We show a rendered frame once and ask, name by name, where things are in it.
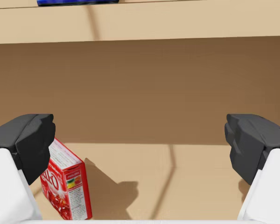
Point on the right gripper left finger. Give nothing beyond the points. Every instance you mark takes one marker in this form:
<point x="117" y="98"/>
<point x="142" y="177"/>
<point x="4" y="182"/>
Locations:
<point x="18" y="163"/>

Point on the blue flat can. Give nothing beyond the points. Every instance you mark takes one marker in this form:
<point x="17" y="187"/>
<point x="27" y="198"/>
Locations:
<point x="77" y="2"/>

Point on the pale wooden shelf unit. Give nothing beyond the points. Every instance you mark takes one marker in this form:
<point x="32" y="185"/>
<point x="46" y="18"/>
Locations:
<point x="142" y="88"/>

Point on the red and white carton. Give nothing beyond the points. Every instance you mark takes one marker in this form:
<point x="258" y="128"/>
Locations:
<point x="67" y="184"/>

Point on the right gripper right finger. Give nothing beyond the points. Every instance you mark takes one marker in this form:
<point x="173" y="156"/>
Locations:
<point x="259" y="154"/>

